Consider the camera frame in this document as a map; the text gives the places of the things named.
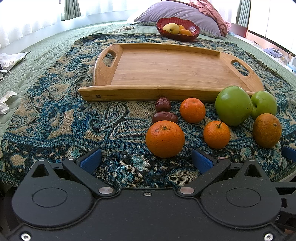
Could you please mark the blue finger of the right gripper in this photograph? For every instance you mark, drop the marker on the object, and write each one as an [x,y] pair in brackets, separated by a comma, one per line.
[289,153]

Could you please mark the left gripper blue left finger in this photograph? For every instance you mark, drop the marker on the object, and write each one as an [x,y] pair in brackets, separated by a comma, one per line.
[81,170]

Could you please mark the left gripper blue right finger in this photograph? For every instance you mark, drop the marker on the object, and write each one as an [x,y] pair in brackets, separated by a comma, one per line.
[210,168]

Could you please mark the dull brownish orange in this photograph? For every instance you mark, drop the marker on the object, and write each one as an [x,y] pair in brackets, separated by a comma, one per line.
[266,130]

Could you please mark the small tangerine with stem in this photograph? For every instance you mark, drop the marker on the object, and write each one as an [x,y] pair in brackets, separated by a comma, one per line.
[216,134]

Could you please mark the large bright orange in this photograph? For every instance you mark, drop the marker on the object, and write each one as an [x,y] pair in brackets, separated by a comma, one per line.
[165,139]

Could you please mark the small green apple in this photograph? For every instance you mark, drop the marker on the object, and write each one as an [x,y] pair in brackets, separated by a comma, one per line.
[263,102]

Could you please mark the small round tangerine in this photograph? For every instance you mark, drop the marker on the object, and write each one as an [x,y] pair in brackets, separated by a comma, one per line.
[192,110]

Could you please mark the large green apple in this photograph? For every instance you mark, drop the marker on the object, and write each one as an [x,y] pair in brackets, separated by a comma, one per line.
[233,105]

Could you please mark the red date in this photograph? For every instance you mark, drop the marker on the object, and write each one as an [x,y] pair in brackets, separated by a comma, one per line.
[164,116]
[163,104]

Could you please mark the blue paisley throw cloth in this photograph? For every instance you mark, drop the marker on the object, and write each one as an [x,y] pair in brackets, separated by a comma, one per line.
[54,122]

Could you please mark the crumpled white wrapper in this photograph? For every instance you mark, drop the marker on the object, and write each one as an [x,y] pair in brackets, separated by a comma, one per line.
[4,108]

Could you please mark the lilac cloth on floor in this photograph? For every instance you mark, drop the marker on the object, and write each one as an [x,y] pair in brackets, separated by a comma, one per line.
[273,52]

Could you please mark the wooden serving tray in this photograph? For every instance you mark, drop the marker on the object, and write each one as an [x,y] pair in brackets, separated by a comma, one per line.
[146,71]

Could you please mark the green quilted bedspread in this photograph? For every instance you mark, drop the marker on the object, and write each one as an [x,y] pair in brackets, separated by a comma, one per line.
[45,52]

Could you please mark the white paper bag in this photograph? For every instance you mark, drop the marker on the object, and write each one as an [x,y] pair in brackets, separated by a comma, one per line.
[9,61]

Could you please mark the front orange in bowl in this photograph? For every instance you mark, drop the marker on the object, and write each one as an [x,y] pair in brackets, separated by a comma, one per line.
[185,32]

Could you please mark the orange in bowl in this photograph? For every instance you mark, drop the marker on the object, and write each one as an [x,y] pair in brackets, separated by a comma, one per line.
[185,32]
[181,26]

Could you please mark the purple pillow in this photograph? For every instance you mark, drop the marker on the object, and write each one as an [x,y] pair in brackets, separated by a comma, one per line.
[212,26]

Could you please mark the rear orange in bowl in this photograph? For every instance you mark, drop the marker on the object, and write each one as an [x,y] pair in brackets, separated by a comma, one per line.
[181,26]

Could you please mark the yellow mango in bowl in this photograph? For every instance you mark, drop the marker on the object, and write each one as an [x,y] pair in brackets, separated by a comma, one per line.
[171,28]

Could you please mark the green curtain right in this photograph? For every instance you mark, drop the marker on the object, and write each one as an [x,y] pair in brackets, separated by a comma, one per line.
[243,13]

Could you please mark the green curtain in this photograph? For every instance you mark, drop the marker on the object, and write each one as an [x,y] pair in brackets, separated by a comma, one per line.
[243,13]
[71,10]

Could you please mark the red fruit bowl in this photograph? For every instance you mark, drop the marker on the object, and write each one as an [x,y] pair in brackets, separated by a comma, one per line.
[186,23]

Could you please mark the green curtain left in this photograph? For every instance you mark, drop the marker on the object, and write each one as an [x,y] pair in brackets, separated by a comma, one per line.
[71,10]

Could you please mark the white sheer curtain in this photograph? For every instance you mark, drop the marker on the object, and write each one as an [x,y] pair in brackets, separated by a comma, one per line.
[40,19]

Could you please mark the pink blanket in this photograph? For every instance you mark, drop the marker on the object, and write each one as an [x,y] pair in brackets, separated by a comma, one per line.
[206,8]

